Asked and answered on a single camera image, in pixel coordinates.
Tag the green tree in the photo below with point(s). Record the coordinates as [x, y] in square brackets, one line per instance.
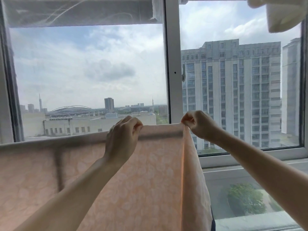
[245, 198]

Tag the domed stadium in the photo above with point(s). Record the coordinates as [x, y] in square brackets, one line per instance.
[72, 110]

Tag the person's left forearm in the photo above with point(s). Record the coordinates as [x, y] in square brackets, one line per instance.
[79, 190]

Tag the person's right fingers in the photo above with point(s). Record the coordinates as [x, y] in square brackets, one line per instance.
[189, 119]

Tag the translucent plastic film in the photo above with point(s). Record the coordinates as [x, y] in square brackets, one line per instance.
[79, 11]

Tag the white window frame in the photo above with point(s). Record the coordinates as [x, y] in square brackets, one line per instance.
[172, 45]

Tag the slender spire tower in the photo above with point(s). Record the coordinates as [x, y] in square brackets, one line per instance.
[39, 103]

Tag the white hanging cloth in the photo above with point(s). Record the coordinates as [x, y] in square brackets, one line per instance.
[281, 14]

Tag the dark blue garment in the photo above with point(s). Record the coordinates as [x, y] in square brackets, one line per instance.
[213, 221]

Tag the person's left fingers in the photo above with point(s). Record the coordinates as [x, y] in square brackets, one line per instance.
[131, 122]

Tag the pink patterned cloth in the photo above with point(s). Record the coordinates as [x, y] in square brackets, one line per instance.
[149, 190]

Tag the person's right forearm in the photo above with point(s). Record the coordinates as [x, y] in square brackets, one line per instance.
[259, 170]

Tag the person's right hand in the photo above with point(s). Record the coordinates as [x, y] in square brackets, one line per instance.
[203, 126]

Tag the low white building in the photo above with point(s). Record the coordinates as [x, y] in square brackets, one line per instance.
[84, 126]

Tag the person's left hand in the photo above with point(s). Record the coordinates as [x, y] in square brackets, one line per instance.
[120, 141]

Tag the narrow grey high-rise building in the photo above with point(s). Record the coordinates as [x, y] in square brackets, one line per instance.
[291, 88]

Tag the dark office tower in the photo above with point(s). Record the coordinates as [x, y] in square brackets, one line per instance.
[109, 104]

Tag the tall grey apartment building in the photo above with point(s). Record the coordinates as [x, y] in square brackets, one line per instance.
[240, 93]

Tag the dark window screen frame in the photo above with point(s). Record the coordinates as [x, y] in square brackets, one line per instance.
[12, 93]

